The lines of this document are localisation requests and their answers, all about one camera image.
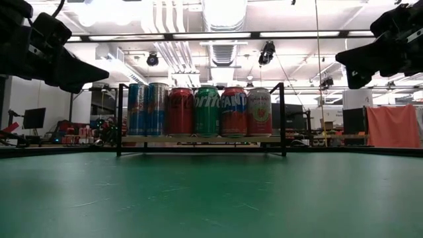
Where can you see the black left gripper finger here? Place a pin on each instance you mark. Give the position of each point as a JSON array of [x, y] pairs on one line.
[[82, 74]]

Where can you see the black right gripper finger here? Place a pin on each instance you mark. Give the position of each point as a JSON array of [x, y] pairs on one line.
[[363, 59]]

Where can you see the blue silver Red Bull can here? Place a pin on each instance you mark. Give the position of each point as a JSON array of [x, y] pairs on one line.
[[137, 109]]

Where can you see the red can with black label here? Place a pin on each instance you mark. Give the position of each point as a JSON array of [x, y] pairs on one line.
[[180, 112]]

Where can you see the silver and red soda can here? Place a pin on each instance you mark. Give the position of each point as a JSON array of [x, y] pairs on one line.
[[259, 112]]

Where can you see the green Sprite can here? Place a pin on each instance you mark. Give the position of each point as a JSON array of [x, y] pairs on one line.
[[207, 112]]

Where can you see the dark red soda can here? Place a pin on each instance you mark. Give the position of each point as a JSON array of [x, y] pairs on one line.
[[234, 112]]

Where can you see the background black robot arm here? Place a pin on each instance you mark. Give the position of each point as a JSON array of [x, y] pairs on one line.
[[102, 130]]

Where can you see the black monitor on arm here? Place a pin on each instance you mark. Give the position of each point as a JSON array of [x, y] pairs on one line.
[[33, 117]]

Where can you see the white and black cabinet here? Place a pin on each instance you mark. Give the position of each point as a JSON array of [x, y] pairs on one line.
[[355, 99]]

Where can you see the red storage bin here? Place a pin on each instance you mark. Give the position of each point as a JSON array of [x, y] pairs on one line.
[[71, 127]]

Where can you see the red fabric backdrop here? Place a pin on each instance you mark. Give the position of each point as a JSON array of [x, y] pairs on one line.
[[393, 127]]

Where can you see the cardboard box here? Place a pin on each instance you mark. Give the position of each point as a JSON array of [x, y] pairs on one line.
[[328, 125]]

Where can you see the black background panel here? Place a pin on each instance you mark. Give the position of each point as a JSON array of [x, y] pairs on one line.
[[295, 117]]

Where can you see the green table mat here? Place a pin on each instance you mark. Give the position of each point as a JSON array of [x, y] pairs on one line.
[[248, 205]]

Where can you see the background black table frame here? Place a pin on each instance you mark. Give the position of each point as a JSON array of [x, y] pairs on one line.
[[70, 109]]

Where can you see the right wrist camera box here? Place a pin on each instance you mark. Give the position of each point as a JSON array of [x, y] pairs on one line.
[[391, 20]]

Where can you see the black overhead camera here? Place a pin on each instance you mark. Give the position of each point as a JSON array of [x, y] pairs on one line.
[[267, 53]]

